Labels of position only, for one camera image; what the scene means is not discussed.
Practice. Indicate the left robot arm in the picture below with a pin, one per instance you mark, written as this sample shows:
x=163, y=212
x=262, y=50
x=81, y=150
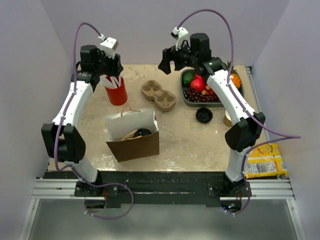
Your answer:
x=61, y=137

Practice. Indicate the green lime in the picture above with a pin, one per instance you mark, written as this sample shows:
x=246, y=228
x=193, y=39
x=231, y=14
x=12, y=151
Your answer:
x=187, y=78

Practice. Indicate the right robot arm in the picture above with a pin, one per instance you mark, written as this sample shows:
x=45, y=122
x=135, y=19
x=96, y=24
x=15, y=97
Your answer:
x=194, y=51

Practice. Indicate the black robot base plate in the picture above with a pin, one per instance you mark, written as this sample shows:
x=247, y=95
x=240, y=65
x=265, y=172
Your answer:
x=157, y=187

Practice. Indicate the pineapple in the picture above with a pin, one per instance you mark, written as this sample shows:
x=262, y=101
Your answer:
x=234, y=75

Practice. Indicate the yellow snack bag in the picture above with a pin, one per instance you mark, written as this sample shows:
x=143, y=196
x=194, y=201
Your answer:
x=265, y=161

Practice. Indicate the aluminium frame rail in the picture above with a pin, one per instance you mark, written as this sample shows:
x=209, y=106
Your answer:
x=60, y=189

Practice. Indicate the black coffee cup lid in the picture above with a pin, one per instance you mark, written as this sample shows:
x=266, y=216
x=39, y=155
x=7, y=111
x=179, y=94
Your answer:
x=141, y=132

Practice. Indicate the brown paper bag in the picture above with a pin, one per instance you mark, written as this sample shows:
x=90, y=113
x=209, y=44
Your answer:
x=120, y=129

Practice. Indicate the bunch of dark red grapes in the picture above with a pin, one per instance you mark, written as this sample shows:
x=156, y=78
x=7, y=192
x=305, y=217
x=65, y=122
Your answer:
x=205, y=96

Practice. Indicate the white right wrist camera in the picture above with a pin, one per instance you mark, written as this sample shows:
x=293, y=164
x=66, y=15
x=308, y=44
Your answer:
x=180, y=34

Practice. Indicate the red straw holder cup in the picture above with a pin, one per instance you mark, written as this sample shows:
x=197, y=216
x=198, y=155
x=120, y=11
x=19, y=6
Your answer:
x=117, y=96

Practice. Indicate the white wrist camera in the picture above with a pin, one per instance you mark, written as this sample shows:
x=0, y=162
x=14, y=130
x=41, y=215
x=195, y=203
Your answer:
x=108, y=45
x=180, y=34

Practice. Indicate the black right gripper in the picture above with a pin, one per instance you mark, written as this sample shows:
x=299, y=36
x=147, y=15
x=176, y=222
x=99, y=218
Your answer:
x=164, y=65

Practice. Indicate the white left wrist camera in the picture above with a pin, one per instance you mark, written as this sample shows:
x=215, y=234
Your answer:
x=108, y=45

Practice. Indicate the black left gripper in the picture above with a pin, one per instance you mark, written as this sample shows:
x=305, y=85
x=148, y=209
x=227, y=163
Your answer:
x=116, y=67

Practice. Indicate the grey fruit tray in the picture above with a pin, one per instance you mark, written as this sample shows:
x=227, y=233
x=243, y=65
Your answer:
x=193, y=104

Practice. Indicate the open brown paper cup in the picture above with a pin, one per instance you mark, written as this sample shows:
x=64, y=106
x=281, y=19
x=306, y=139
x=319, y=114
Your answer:
x=227, y=120

